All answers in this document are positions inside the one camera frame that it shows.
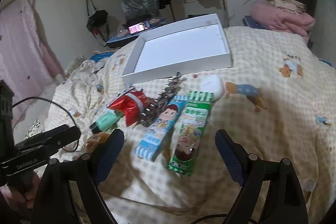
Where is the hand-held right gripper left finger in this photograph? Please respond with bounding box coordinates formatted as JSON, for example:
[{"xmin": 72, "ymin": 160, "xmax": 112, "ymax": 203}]
[{"xmin": 31, "ymin": 128, "xmax": 125, "ymax": 224}]

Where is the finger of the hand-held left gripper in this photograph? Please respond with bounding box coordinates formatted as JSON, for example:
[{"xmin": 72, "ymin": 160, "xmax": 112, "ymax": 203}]
[{"xmin": 14, "ymin": 124, "xmax": 81, "ymax": 161}]

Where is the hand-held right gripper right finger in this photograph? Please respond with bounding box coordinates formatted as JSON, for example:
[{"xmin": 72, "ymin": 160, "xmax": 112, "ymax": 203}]
[{"xmin": 215, "ymin": 129, "xmax": 309, "ymax": 224}]

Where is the mint green bottle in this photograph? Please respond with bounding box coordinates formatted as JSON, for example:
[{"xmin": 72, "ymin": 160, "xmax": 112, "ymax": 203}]
[{"xmin": 89, "ymin": 109, "xmax": 124, "ymax": 133}]

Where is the green cartoon candy box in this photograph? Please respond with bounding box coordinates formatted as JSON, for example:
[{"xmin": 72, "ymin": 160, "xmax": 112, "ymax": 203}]
[{"xmin": 167, "ymin": 91, "xmax": 215, "ymax": 177}]

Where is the red foil snack packet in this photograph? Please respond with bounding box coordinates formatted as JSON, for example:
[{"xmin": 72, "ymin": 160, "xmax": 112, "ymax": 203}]
[{"xmin": 107, "ymin": 90, "xmax": 148, "ymax": 128}]

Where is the blue cartoon candy box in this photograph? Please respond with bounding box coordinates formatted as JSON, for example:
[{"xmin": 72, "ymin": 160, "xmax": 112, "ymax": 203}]
[{"xmin": 135, "ymin": 95, "xmax": 188, "ymax": 162}]

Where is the white earbud case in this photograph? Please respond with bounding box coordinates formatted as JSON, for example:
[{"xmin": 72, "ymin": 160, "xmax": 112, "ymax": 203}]
[{"xmin": 199, "ymin": 74, "xmax": 225, "ymax": 102}]

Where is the silver foil packet strip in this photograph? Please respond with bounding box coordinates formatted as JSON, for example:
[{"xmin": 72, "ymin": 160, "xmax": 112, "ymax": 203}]
[{"xmin": 139, "ymin": 72, "xmax": 187, "ymax": 128}]

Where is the white shallow cardboard box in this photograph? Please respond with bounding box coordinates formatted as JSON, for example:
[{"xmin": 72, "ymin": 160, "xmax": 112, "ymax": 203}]
[{"xmin": 121, "ymin": 13, "xmax": 233, "ymax": 86}]

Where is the person's left hand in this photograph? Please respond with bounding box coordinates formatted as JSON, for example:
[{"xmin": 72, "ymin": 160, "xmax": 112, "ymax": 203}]
[{"xmin": 23, "ymin": 174, "xmax": 41, "ymax": 210}]

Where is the wrapped orange pastry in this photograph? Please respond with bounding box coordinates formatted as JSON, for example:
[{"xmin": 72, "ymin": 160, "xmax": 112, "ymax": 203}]
[{"xmin": 85, "ymin": 132, "xmax": 110, "ymax": 152}]

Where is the checkered printed blanket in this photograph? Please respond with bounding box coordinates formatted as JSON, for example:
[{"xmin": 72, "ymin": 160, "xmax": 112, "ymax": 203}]
[{"xmin": 34, "ymin": 26, "xmax": 336, "ymax": 224}]

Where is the pink curtain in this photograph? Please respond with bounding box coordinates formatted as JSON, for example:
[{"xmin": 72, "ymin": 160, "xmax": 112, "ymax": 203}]
[{"xmin": 0, "ymin": 0, "xmax": 65, "ymax": 125}]

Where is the blue towel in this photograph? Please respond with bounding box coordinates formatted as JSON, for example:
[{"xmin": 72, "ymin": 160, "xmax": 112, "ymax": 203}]
[{"xmin": 90, "ymin": 51, "xmax": 114, "ymax": 62}]

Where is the blue folding table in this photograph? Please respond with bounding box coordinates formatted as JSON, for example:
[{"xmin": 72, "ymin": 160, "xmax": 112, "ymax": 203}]
[{"xmin": 105, "ymin": 16, "xmax": 166, "ymax": 49}]

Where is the black hanging bag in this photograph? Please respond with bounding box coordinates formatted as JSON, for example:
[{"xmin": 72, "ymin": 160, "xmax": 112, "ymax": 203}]
[{"xmin": 85, "ymin": 0, "xmax": 109, "ymax": 39}]

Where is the blue book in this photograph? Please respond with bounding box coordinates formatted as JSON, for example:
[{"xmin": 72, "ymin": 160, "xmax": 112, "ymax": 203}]
[{"xmin": 242, "ymin": 15, "xmax": 264, "ymax": 30}]

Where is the pink folded blanket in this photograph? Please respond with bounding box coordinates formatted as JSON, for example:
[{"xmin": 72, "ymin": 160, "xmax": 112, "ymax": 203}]
[{"xmin": 249, "ymin": 2, "xmax": 316, "ymax": 42}]

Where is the plastic-covered dark board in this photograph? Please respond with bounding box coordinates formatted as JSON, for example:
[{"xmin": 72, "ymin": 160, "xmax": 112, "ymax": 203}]
[{"xmin": 118, "ymin": 0, "xmax": 160, "ymax": 26}]

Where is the beige patterned cushion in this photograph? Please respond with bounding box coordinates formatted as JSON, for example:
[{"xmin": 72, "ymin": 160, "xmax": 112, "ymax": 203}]
[{"xmin": 265, "ymin": 0, "xmax": 308, "ymax": 14}]

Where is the black cable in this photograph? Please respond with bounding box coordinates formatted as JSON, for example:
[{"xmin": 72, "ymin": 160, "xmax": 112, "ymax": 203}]
[{"xmin": 12, "ymin": 98, "xmax": 80, "ymax": 153}]

